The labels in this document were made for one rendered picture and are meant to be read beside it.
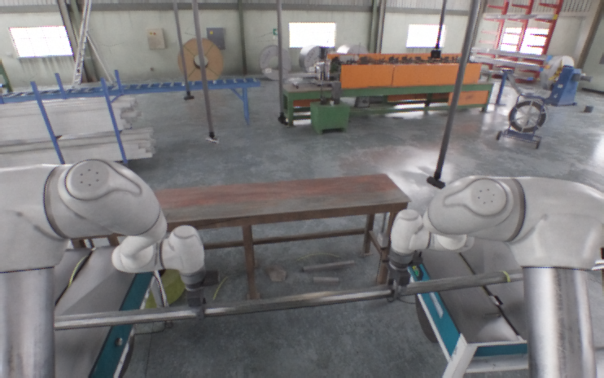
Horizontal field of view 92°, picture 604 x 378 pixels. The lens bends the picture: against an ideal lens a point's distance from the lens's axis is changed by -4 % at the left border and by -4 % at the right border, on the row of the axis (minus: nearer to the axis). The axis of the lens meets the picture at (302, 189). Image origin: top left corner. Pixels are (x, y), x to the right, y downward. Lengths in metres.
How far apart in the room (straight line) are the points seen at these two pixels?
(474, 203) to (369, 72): 6.34
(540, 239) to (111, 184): 0.74
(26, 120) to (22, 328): 4.56
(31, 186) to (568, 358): 0.92
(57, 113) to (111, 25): 9.62
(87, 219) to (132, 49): 13.71
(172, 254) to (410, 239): 0.83
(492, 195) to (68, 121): 4.79
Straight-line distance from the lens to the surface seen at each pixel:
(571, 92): 11.61
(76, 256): 2.17
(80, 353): 1.63
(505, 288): 1.89
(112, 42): 14.36
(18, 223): 0.63
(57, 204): 0.60
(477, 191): 0.62
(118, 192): 0.56
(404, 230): 1.16
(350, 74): 6.69
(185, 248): 1.08
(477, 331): 1.62
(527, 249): 0.71
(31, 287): 0.66
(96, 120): 4.84
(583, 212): 0.73
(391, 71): 7.12
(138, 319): 1.41
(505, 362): 1.83
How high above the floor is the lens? 1.89
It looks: 29 degrees down
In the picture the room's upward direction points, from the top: straight up
